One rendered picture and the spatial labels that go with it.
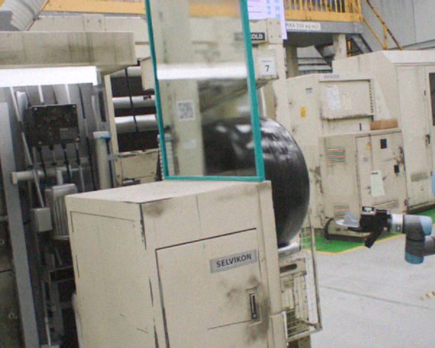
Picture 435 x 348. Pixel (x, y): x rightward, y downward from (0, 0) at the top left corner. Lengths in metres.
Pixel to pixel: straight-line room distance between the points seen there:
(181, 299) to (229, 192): 0.30
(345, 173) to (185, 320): 5.63
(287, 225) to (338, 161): 4.73
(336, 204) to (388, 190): 0.65
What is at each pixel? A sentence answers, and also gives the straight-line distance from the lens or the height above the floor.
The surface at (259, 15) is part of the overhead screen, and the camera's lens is 6.53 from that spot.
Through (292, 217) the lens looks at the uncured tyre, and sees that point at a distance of 2.41.
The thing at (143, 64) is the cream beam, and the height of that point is 1.75.
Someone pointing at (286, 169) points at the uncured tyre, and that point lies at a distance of 2.35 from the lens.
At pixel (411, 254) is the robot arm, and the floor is 0.86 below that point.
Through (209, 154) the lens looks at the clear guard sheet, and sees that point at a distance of 1.85.
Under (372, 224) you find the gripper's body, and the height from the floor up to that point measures 0.99.
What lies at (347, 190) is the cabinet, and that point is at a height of 0.61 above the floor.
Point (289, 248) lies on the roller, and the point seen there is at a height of 0.91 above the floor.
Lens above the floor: 1.41
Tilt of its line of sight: 4 degrees down
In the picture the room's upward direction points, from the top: 6 degrees counter-clockwise
